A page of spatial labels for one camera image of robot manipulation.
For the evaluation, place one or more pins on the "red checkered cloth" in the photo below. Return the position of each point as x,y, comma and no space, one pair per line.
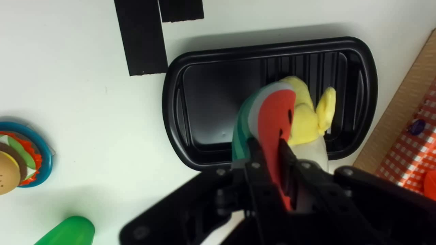
408,149

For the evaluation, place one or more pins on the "watermelon slice plushie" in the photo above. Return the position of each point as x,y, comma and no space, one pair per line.
272,119

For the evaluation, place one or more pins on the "black tape strip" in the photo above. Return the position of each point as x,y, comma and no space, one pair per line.
141,37

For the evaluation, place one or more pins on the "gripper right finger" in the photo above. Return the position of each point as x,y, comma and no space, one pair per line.
340,204

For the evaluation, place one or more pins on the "blue round plate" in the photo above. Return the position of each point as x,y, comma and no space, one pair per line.
41,153

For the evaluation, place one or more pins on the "purple grape plushie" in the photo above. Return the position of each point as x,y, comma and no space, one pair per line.
417,126

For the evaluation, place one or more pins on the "toy hamburger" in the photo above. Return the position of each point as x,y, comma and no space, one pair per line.
13,166

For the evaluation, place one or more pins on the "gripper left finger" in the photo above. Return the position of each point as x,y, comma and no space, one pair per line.
253,190

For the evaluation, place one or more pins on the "orange plushie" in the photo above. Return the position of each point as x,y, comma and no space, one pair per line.
430,185

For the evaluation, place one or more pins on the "banana plushie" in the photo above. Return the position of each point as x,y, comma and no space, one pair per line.
305,115

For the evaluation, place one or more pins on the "black plastic plate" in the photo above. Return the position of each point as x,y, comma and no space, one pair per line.
218,102

